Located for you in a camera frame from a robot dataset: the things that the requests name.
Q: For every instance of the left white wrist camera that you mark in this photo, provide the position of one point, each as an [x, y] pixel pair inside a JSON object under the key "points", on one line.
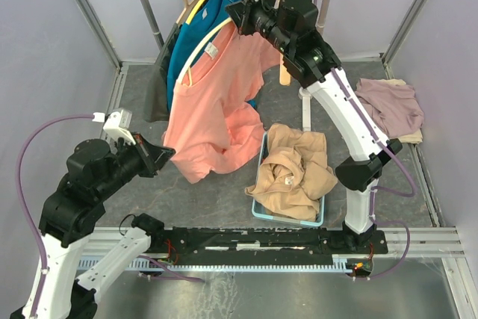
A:
{"points": [[116, 125]]}

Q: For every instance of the yellow plastic hanger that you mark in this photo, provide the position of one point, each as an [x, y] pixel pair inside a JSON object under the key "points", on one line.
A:
{"points": [[194, 11]]}

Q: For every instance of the teal blue t shirt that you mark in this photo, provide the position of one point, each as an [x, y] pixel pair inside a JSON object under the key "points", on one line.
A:
{"points": [[211, 14]]}

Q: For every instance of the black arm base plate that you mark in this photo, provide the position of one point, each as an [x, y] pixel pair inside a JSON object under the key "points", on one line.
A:
{"points": [[255, 247]]}

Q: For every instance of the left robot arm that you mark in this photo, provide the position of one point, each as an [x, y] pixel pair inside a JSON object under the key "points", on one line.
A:
{"points": [[69, 216]]}

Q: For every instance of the lilac t shirt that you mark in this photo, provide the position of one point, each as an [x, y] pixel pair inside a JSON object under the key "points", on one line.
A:
{"points": [[374, 96]]}

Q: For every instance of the pink t shirt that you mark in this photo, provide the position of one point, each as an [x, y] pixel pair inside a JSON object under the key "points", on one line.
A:
{"points": [[212, 126]]}

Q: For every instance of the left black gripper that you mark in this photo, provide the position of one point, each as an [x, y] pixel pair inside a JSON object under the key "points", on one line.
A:
{"points": [[154, 157]]}

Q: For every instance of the aluminium frame rail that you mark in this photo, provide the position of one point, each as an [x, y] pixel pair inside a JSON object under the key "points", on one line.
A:
{"points": [[435, 242]]}

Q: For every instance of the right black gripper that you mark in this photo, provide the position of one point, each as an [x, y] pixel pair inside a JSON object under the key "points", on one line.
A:
{"points": [[243, 12]]}

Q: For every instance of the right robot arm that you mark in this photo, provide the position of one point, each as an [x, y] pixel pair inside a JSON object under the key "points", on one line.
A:
{"points": [[370, 150]]}

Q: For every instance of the pale peach plastic hanger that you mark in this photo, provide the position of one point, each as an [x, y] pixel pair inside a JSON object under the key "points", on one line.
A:
{"points": [[284, 76]]}

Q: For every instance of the beige t shirt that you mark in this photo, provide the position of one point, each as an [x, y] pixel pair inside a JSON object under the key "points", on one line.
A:
{"points": [[295, 174]]}

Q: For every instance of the light blue plastic basket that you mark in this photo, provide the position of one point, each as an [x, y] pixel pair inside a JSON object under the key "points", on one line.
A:
{"points": [[260, 212]]}

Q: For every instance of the dark grey t shirt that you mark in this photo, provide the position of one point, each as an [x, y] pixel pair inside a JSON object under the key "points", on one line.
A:
{"points": [[155, 103]]}

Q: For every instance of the cream folded t shirt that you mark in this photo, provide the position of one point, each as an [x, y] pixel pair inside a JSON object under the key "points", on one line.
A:
{"points": [[407, 137]]}

